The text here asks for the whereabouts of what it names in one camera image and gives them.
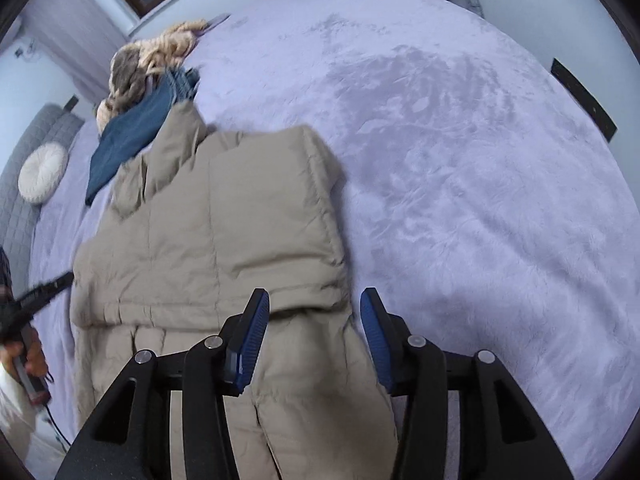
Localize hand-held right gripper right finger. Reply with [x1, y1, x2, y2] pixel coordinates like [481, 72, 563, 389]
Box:
[359, 287, 576, 480]

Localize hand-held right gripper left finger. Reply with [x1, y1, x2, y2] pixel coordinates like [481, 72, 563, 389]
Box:
[55, 287, 271, 480]

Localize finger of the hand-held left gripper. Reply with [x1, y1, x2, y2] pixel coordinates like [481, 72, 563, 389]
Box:
[15, 271, 75, 313]

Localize beige puffer jacket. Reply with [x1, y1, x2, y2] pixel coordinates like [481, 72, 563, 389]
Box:
[69, 100, 401, 480]

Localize person's left hand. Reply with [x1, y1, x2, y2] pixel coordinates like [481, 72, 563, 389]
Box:
[0, 329, 49, 380]

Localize person's white clothing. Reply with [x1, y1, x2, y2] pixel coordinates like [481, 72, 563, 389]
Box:
[0, 375, 68, 467]

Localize round white cushion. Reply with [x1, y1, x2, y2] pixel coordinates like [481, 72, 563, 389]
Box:
[18, 142, 68, 205]

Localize grey quilted headboard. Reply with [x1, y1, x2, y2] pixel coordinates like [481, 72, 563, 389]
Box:
[0, 102, 86, 281]

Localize blue jeans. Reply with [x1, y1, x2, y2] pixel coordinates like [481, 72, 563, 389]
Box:
[85, 67, 201, 206]

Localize lilac plush blanket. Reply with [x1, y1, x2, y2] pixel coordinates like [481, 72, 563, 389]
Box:
[27, 0, 636, 480]

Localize tan fuzzy garment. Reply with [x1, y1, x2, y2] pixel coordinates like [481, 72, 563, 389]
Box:
[95, 17, 211, 136]

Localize pale grey curtain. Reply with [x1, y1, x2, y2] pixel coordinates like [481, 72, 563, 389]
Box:
[20, 0, 141, 101]

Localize black flat bar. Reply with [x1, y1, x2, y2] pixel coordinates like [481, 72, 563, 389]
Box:
[550, 57, 617, 143]

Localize black cable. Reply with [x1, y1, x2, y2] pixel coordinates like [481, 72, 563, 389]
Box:
[44, 399, 72, 450]

